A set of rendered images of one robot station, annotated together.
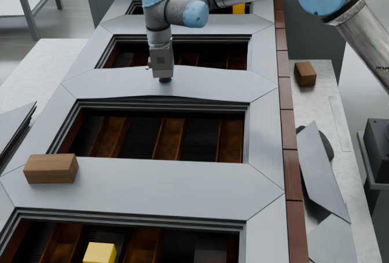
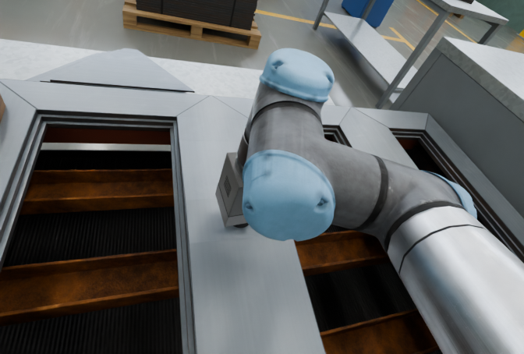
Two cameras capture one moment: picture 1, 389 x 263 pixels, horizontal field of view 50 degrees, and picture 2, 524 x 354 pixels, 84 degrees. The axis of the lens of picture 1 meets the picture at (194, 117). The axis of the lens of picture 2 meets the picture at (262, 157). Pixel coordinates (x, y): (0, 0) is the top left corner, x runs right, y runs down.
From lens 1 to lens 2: 104 cm
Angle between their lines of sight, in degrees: 37
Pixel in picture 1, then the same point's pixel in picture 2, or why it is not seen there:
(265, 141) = not seen: outside the picture
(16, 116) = (161, 81)
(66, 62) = not seen: hidden behind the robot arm
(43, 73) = not seen: hidden behind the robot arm
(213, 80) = (267, 315)
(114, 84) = (216, 149)
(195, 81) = (249, 275)
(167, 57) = (232, 193)
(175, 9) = (262, 130)
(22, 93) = (218, 83)
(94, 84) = (214, 128)
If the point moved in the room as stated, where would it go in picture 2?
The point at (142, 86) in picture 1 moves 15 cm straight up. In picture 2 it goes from (214, 185) to (229, 126)
